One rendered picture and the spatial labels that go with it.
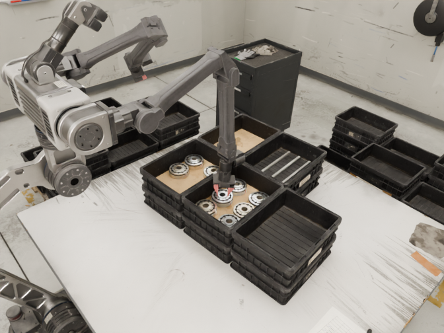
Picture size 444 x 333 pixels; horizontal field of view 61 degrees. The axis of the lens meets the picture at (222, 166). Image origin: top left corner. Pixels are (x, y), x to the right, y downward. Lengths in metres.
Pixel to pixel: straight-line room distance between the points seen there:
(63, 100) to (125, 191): 0.99
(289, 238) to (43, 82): 1.13
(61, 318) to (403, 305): 1.51
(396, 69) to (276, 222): 3.30
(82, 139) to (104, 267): 0.77
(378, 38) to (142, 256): 3.78
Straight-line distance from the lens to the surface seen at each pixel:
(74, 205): 2.11
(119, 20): 4.75
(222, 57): 1.39
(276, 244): 1.67
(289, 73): 3.49
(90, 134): 1.18
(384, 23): 4.76
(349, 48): 5.00
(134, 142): 3.11
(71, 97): 1.25
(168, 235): 1.86
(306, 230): 1.76
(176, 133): 2.95
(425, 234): 2.14
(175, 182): 1.95
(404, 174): 2.90
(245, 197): 1.87
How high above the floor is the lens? 2.06
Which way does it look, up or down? 37 degrees down
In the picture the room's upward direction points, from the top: 2 degrees clockwise
